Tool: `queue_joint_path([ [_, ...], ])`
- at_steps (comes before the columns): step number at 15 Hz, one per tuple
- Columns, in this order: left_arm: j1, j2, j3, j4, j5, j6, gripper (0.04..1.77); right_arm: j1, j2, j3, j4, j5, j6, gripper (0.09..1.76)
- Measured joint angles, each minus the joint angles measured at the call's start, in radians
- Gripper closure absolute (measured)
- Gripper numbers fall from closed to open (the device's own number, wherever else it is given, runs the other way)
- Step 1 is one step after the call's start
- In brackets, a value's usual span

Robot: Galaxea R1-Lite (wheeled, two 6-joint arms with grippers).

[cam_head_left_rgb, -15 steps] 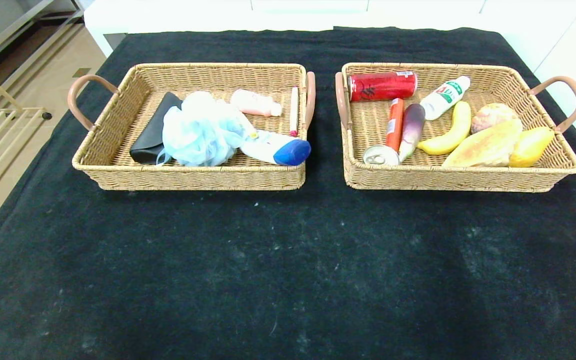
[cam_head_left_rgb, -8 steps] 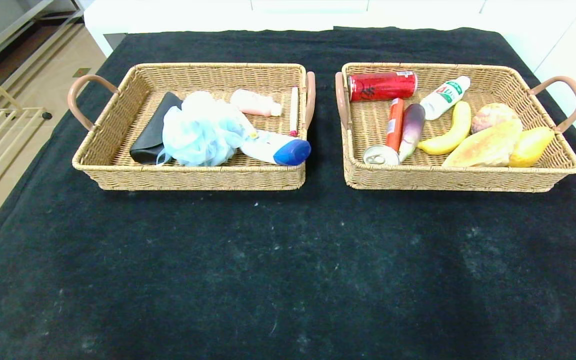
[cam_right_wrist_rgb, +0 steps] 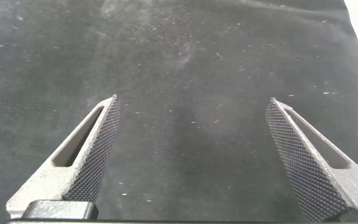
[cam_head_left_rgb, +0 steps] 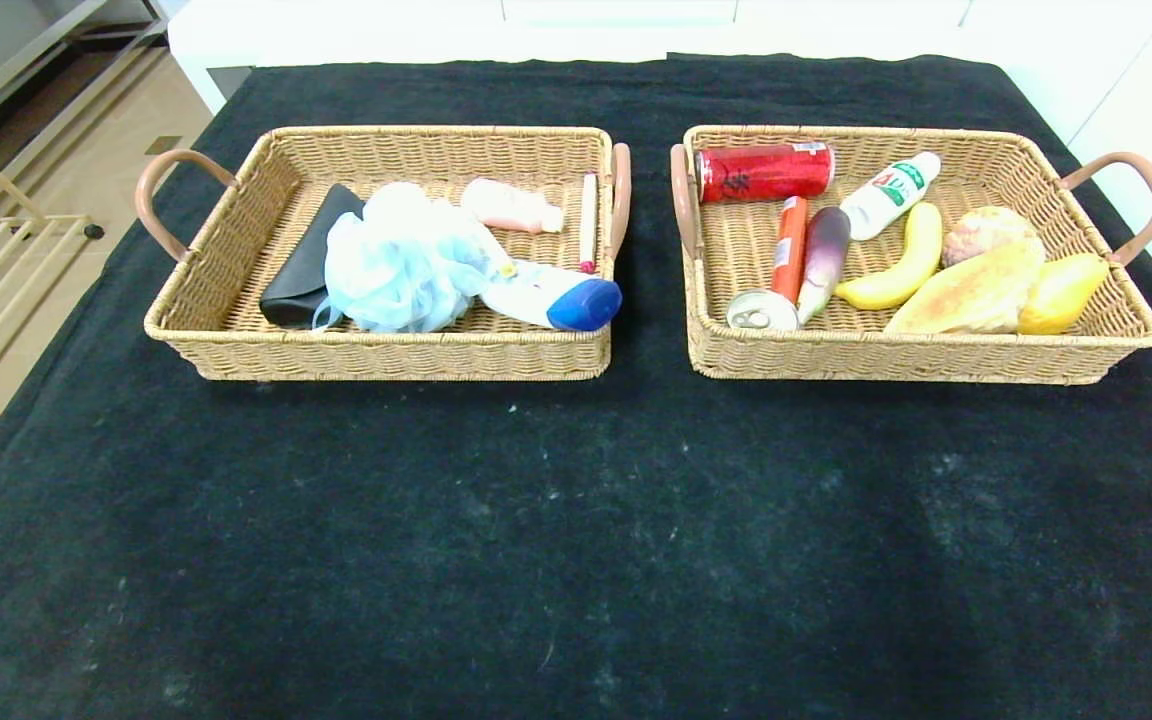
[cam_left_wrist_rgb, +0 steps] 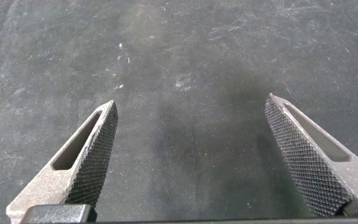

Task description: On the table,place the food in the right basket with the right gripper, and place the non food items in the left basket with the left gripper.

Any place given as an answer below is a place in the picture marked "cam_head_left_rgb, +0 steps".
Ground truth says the white bottle with blue cap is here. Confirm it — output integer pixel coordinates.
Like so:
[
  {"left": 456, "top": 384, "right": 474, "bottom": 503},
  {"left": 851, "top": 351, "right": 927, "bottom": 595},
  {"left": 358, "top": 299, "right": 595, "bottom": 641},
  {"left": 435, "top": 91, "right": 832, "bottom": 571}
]
[{"left": 481, "top": 258, "right": 625, "bottom": 333}]

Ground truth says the white marker with yellow cap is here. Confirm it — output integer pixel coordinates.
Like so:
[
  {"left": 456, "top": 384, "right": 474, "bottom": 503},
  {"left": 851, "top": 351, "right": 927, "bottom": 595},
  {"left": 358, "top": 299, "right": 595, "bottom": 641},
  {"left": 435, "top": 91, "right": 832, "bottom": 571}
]
[{"left": 456, "top": 205, "right": 518, "bottom": 280}]

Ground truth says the light blue bath pouf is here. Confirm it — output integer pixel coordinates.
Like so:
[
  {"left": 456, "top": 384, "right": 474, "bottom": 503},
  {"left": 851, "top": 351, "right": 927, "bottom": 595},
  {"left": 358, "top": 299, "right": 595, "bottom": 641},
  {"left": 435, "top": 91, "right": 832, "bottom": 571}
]
[{"left": 312, "top": 181, "right": 494, "bottom": 334}]

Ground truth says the orange sausage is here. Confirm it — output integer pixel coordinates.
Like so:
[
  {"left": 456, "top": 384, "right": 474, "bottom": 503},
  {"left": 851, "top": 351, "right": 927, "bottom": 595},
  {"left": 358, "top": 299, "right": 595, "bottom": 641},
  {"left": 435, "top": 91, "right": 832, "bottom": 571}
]
[{"left": 771, "top": 196, "right": 810, "bottom": 306}]

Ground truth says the purple eggplant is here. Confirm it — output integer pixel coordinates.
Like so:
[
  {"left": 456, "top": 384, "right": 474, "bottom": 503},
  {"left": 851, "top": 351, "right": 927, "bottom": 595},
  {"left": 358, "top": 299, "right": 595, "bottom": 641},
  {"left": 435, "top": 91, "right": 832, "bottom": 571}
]
[{"left": 798, "top": 207, "right": 853, "bottom": 326}]

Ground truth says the black leather glasses case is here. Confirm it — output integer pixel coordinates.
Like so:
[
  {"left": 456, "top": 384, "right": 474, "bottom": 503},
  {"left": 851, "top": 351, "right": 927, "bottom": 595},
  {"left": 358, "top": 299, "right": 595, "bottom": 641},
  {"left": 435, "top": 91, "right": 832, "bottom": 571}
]
[{"left": 258, "top": 183, "right": 367, "bottom": 328}]

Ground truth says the rectangular wicker basket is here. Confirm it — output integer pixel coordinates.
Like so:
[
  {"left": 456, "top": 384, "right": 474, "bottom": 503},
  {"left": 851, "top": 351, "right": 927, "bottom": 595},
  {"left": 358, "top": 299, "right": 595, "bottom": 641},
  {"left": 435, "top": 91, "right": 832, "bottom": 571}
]
[
  {"left": 134, "top": 125, "right": 632, "bottom": 383},
  {"left": 669, "top": 124, "right": 1152, "bottom": 386}
]

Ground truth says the white pen with red tip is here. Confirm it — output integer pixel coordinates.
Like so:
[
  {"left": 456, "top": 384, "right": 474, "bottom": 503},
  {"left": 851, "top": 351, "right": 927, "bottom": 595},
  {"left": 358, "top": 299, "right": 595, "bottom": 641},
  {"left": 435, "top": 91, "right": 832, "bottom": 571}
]
[{"left": 579, "top": 173, "right": 598, "bottom": 274}]

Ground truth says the black tablecloth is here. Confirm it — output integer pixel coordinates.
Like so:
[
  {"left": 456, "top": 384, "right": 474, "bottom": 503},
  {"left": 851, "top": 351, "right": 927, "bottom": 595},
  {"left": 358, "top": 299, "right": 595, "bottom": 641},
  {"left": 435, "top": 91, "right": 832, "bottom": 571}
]
[{"left": 0, "top": 52, "right": 1152, "bottom": 720}]

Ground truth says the small pink bottle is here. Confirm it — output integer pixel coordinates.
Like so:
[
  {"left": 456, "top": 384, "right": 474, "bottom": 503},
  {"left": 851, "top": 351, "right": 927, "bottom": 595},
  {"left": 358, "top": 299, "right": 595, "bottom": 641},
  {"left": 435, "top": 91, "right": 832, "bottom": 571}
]
[{"left": 461, "top": 178, "right": 565, "bottom": 234}]

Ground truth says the silver tin can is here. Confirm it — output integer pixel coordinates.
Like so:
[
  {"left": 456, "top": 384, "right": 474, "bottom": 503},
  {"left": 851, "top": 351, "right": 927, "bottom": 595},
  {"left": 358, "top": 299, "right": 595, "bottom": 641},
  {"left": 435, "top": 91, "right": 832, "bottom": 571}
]
[{"left": 725, "top": 290, "right": 800, "bottom": 332}]

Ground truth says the red drink can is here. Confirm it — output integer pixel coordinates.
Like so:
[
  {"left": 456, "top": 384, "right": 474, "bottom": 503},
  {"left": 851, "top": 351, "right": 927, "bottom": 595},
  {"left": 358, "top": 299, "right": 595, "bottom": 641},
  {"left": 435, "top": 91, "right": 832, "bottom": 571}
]
[{"left": 696, "top": 143, "right": 835, "bottom": 204}]

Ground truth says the yellow banana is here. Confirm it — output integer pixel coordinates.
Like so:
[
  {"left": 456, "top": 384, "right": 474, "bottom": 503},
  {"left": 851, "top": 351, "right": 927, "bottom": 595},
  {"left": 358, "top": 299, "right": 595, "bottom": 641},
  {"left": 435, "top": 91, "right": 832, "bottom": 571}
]
[{"left": 834, "top": 202, "right": 944, "bottom": 311}]

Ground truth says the white bottle with green label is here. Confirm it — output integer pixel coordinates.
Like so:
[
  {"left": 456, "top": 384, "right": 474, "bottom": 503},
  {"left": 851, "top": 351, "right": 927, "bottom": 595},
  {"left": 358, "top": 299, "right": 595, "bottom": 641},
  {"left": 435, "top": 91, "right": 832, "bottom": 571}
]
[{"left": 839, "top": 152, "right": 942, "bottom": 241}]

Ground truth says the long bread loaf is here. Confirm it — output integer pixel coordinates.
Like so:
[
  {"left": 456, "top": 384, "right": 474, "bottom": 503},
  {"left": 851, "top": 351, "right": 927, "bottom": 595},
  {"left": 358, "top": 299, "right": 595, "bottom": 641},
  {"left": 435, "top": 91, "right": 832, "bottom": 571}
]
[{"left": 884, "top": 238, "right": 1047, "bottom": 335}]

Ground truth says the round bread roll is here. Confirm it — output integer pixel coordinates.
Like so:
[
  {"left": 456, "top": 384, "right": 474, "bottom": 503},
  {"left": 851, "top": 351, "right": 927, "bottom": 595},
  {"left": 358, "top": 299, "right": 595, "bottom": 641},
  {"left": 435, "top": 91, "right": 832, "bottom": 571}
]
[{"left": 941, "top": 206, "right": 1037, "bottom": 269}]

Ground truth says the yellow mango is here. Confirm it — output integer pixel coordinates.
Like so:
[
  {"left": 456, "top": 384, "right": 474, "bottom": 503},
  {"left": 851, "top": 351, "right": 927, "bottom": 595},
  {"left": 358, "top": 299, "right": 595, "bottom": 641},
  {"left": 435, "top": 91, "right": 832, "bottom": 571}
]
[{"left": 1018, "top": 253, "right": 1111, "bottom": 336}]

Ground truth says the beige wooden rack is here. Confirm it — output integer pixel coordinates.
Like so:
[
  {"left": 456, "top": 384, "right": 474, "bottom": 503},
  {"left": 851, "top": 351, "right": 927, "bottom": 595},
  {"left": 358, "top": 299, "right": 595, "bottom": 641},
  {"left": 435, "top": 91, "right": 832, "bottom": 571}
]
[{"left": 0, "top": 115, "right": 105, "bottom": 419}]

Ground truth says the grey and brown shelf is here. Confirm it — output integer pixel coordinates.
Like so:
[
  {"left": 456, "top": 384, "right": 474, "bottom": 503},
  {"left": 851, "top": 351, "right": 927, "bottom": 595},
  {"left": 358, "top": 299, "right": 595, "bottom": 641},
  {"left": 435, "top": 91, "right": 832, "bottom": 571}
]
[{"left": 0, "top": 0, "right": 172, "bottom": 231}]

